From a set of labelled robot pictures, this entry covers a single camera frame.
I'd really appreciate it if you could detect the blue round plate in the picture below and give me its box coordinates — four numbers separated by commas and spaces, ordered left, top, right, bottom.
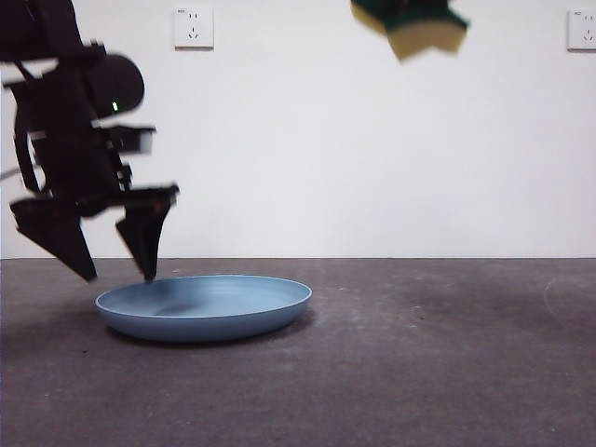
95, 274, 313, 345

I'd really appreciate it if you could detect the yellow sponge with green pad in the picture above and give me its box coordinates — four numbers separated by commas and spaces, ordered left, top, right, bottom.
349, 0, 471, 64

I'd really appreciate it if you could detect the pale grey camera box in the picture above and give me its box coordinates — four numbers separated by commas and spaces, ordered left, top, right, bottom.
111, 124, 157, 156

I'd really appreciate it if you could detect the white wall socket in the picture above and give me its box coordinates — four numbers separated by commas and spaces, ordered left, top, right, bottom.
566, 8, 596, 52
174, 6, 215, 51

